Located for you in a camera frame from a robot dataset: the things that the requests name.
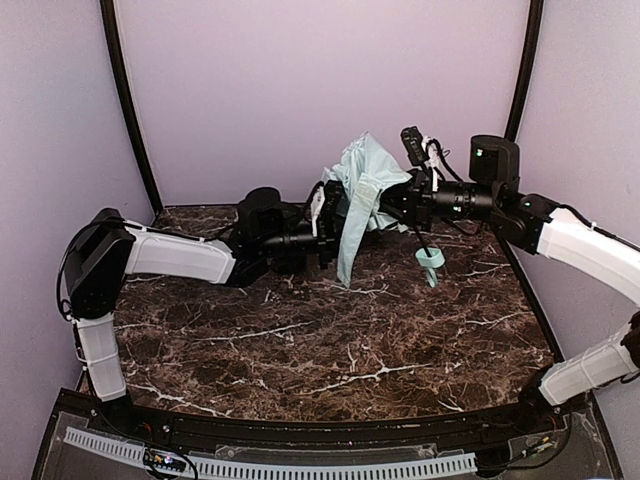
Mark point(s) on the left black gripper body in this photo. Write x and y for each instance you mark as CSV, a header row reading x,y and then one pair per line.
x,y
330,220

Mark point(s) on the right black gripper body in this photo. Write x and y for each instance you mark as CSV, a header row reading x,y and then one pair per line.
x,y
417,198

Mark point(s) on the mint green folding umbrella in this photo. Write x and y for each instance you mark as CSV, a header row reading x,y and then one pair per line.
x,y
366,171

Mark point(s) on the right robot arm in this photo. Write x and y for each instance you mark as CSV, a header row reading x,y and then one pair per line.
x,y
536,225

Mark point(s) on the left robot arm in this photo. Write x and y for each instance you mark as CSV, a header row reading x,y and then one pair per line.
x,y
269,234

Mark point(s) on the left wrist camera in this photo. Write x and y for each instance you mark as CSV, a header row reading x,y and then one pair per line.
x,y
315,206

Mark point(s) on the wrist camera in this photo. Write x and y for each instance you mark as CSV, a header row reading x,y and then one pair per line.
x,y
315,206
425,153

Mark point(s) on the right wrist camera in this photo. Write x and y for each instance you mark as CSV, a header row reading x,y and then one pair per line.
x,y
425,153

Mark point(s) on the black corner post right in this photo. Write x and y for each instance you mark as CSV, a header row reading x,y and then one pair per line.
x,y
530,44

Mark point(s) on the black corner post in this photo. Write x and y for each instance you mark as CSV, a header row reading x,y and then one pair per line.
x,y
530,44
126,101

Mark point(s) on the white slotted cable duct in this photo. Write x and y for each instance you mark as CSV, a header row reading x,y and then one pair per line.
x,y
248,463

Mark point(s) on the black corner post left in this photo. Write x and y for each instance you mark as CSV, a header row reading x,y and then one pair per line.
x,y
126,101

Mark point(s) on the black front rail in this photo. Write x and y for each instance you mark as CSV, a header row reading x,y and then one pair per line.
x,y
483,429

